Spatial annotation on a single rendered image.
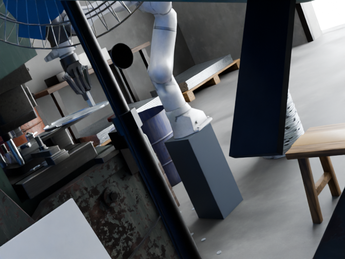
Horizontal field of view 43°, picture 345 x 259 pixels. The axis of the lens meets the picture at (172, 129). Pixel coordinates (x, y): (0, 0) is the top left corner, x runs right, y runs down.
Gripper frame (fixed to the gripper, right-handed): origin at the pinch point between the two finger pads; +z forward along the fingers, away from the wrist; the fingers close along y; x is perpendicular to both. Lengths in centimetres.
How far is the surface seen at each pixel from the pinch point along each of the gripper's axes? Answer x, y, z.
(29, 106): -8.0, -29.4, -9.3
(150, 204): -26, -13, 44
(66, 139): -5.3, -20.7, 8.9
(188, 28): 317, 420, 12
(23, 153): -8.0, -40.0, 4.7
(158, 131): 53, 68, 45
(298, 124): -20, 107, 70
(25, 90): -5.4, -26.5, -14.8
